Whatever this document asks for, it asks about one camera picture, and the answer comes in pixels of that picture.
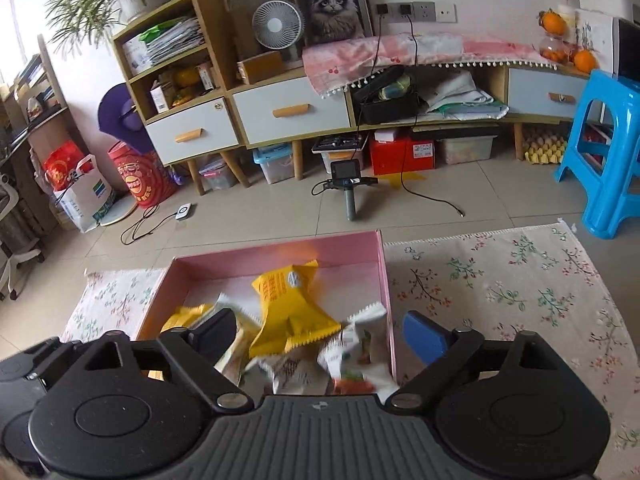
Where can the red gift bag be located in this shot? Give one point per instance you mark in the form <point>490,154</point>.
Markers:
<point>65,165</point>

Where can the glass jar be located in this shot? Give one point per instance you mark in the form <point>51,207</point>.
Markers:
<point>556,49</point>

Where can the white shopping bag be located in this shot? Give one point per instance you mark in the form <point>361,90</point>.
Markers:
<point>85,200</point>

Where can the black flat case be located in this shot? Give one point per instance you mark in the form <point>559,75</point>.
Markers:
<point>340,144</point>

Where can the white office chair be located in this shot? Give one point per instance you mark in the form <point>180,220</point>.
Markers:
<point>15,240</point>

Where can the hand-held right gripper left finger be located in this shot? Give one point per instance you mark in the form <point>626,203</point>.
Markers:
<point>217,335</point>

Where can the orange fruit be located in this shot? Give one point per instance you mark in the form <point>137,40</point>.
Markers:
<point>585,61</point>
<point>552,22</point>

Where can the framed cat picture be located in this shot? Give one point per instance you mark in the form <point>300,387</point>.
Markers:
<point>330,5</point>

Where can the round white floor base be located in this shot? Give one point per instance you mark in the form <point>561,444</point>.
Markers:
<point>117,212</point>

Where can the red box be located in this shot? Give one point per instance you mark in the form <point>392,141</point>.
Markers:
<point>400,157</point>

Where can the white brown printed packet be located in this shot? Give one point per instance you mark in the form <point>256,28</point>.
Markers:
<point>295,375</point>

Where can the clear bin blue lid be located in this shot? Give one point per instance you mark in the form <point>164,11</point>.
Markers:
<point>274,165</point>

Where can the white desk fan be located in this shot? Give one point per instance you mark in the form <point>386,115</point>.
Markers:
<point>277,25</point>

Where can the clear storage bin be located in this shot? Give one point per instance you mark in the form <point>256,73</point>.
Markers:
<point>219,175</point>

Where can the low wooden drawer cabinet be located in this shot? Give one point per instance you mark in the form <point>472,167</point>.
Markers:
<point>292,74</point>

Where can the yellow packet printed text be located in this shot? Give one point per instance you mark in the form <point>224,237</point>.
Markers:
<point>285,315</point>

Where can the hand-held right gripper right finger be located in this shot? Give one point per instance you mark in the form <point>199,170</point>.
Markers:
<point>425,335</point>

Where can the black bag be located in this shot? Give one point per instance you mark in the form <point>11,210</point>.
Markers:
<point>390,105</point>

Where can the white drawer with lock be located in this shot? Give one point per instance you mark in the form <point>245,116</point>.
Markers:
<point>192,132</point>

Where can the blue plastic stool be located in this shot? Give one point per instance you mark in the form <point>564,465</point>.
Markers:
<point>612,160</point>

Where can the tall wooden shelf cabinet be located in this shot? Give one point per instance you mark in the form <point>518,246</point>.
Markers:
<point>120,55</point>

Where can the dark side shelf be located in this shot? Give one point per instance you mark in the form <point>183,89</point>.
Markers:
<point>30,125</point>

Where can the white green printed packet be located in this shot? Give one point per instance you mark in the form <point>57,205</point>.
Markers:
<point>365,345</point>

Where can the brown cardboard box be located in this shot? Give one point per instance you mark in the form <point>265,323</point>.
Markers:
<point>260,67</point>

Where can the red round drum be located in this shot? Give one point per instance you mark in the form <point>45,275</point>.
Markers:
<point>142,177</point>

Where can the pink cardboard box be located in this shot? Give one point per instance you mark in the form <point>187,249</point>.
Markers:
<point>225,265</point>

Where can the wide white drawer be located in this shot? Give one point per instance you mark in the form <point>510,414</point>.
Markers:
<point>292,110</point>

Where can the small white drawer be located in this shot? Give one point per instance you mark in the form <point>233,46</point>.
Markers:
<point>547,92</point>

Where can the white charging puck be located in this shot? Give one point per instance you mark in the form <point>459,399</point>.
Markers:
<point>183,211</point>

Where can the pink fringed cloth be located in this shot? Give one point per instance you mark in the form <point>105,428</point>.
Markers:
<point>450,50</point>

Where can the yellow egg tray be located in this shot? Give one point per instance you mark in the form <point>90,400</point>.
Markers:
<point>542,147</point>

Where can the large plain yellow packet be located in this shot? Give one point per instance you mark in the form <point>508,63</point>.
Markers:
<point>187,316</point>

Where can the long wooden console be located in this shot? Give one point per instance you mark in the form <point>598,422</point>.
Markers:
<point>497,80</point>

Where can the stack of papers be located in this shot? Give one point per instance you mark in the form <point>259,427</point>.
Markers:
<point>170,42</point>

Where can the wall socket strip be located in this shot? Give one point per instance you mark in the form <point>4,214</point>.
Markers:
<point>425,11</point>

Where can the black microwave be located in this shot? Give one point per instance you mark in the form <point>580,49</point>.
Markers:
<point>627,50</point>

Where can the beige snack packet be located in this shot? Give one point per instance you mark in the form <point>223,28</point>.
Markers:
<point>237,345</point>

